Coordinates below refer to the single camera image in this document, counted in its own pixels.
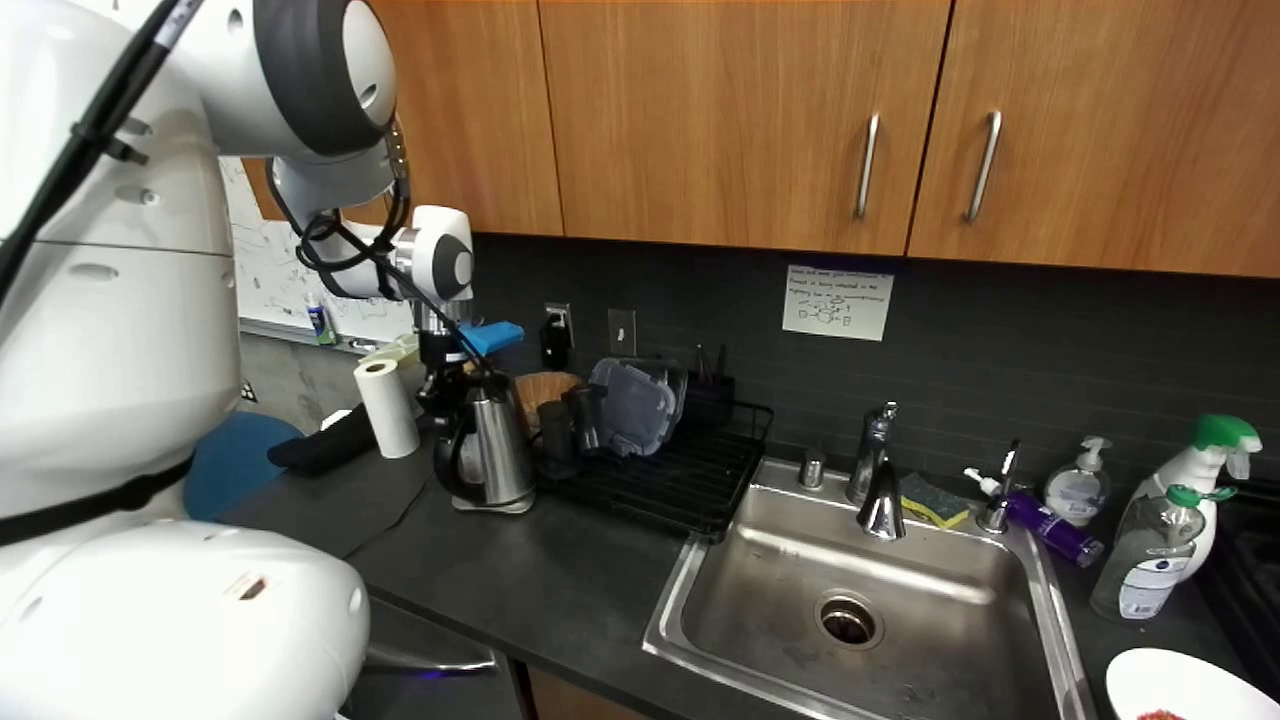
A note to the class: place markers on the black travel mug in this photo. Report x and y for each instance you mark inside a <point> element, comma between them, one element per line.
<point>563,441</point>

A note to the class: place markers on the black plug adapter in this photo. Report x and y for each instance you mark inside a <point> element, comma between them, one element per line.
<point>558,347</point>

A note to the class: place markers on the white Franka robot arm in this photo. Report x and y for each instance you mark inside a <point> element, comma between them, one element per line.
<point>122,625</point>

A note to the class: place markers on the small chrome sink knob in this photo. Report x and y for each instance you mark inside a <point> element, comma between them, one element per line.
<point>814,473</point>

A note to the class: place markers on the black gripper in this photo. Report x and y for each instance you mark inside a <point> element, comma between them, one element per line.
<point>450,363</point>

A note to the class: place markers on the yellow green sponge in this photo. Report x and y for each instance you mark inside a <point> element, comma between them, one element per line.
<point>933,500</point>

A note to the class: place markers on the spray bottle with green trigger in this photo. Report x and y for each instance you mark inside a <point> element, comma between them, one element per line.
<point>1160,545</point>

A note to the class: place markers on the wall poster with photos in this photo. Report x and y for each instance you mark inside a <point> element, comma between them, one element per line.
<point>265,287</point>

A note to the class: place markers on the white plate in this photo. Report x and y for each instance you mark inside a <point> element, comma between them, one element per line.
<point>1174,684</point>

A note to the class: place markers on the stainless steel sink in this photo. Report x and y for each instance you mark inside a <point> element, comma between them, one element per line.
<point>803,561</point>

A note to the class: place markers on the clear soap pump bottle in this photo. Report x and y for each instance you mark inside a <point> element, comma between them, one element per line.
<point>1077,487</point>

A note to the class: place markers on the white paper towel roll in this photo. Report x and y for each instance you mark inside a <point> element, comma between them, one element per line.
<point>386,414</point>

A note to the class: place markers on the small chrome side tap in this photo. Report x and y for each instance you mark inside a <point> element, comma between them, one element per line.
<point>1000,494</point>

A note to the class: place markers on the brown wooden bowl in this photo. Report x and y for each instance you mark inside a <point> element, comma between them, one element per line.
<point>540,392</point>

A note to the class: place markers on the white paper wall note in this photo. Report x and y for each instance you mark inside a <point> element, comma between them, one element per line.
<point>839,301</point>

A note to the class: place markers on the stainless steel electric kettle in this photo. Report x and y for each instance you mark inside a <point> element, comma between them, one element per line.
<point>506,447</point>

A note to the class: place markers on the wooden cabinet door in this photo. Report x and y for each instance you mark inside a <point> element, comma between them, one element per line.
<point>1134,123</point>
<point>258,184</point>
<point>722,123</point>
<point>474,105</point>

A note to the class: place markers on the chrome sink faucet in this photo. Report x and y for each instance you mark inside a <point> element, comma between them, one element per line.
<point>880,500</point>

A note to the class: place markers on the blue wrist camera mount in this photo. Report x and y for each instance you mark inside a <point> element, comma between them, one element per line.
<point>494,337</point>

